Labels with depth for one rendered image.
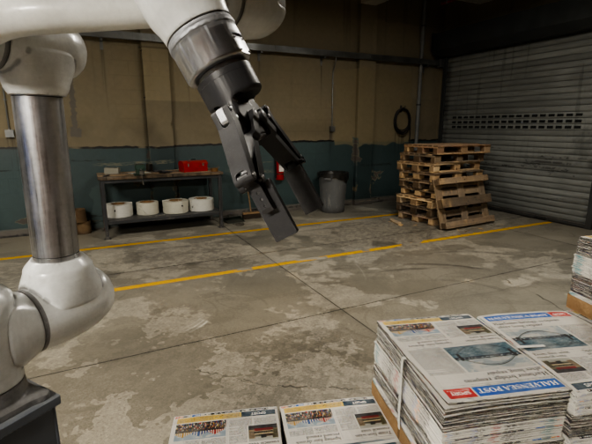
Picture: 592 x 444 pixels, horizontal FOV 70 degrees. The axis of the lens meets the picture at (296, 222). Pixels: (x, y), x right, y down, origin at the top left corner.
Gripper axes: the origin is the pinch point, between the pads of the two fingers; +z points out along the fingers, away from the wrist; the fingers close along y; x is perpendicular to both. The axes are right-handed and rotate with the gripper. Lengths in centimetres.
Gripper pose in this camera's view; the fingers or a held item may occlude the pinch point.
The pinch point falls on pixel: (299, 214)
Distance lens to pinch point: 55.3
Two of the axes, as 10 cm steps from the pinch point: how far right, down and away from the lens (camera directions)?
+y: 2.8, -2.5, 9.3
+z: 4.8, 8.7, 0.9
